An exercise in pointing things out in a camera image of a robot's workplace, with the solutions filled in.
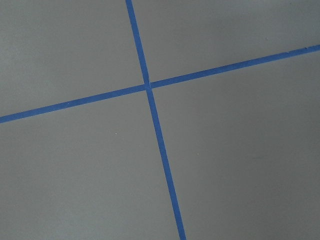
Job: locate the blue tape strip lengthwise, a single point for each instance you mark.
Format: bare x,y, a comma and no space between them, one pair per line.
155,120

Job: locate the blue tape strip crosswise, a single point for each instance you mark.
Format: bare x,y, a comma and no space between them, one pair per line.
158,84

